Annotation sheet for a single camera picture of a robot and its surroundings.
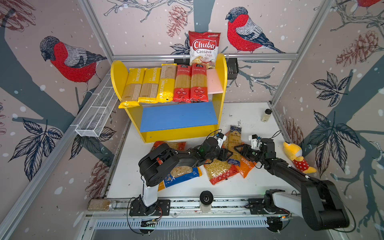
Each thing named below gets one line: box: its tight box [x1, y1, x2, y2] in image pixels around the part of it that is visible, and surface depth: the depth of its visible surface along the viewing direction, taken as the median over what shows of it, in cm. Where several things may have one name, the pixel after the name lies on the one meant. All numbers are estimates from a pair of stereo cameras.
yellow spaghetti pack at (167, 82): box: [156, 63, 178, 103], surface depth 73 cm
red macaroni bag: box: [204, 158, 239, 186], surface depth 83 cm
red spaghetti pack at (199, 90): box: [190, 63, 209, 103], surface depth 72 cm
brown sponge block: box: [87, 198, 111, 212], surface depth 73 cm
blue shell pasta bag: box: [158, 165, 203, 192], surface depth 83 cm
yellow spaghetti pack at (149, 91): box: [138, 67, 162, 104], surface depth 73 cm
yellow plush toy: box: [283, 141, 317, 174], surface depth 86 cm
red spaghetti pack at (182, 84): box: [173, 64, 192, 104], surface depth 71 cm
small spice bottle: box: [260, 108, 273, 123], surface depth 106 cm
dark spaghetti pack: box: [228, 125, 242, 167], surface depth 92 cm
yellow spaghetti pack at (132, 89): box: [118, 68, 145, 109], surface depth 71 cm
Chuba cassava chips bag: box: [188, 30, 221, 69], surface depth 85 cm
